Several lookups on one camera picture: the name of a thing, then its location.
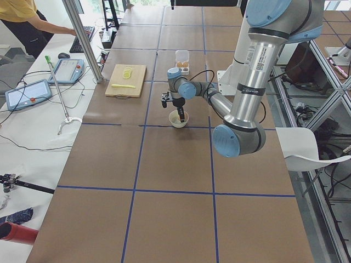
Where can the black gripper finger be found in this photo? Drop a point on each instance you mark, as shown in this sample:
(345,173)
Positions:
(181,114)

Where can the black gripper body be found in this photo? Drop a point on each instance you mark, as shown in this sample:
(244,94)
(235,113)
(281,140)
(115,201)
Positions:
(179,103)

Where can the clear plastic egg box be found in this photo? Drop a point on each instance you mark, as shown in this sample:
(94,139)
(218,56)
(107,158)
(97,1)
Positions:
(182,56)

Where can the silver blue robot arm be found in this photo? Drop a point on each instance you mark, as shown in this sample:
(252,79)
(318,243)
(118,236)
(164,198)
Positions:
(269,25)

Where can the white bowl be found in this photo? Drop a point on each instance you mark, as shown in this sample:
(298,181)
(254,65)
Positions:
(174,119)

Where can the bamboo cutting board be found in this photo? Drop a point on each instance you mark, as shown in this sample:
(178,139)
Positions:
(137,79)

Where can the lemon slice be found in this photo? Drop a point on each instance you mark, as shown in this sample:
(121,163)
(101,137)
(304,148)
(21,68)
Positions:
(127,72)

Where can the yellow plastic knife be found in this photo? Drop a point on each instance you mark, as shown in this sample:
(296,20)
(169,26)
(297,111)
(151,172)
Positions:
(123,86)

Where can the teach pendant tablet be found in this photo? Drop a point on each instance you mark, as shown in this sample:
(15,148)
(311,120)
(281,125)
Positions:
(28,95)
(68,71)

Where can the white chair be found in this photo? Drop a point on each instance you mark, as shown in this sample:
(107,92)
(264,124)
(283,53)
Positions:
(300,149)

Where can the black computer mouse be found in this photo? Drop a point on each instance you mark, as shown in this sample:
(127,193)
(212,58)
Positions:
(63,56)

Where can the person in yellow shirt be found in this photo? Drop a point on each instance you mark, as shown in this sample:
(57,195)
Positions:
(29,25)

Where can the red cylinder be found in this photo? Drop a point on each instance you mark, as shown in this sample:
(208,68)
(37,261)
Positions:
(18,233)

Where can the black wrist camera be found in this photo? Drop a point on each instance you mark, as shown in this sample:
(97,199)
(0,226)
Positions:
(165,98)

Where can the grabber stick with green handle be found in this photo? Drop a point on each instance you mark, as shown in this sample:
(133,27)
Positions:
(68,119)

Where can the aluminium frame post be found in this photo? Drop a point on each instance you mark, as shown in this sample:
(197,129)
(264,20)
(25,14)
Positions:
(73,14)

